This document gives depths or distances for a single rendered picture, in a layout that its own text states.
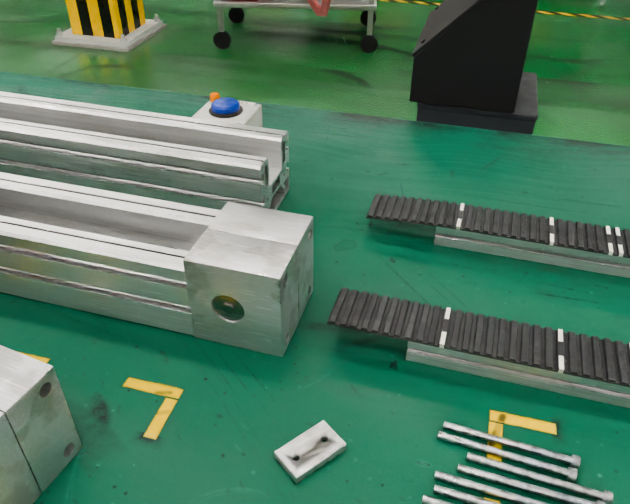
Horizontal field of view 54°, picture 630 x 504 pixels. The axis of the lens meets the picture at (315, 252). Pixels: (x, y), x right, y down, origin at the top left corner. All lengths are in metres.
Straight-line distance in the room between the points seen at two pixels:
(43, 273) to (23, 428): 0.21
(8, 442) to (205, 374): 0.18
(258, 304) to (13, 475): 0.22
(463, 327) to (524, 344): 0.05
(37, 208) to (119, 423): 0.27
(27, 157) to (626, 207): 0.76
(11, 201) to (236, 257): 0.29
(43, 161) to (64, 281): 0.24
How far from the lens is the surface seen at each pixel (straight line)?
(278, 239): 0.56
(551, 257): 0.73
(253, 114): 0.89
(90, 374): 0.60
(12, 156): 0.89
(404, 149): 0.93
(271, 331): 0.56
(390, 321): 0.57
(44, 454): 0.52
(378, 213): 0.72
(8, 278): 0.70
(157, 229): 0.65
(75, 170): 0.83
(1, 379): 0.49
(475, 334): 0.58
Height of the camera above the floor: 1.20
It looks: 37 degrees down
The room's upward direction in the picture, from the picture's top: straight up
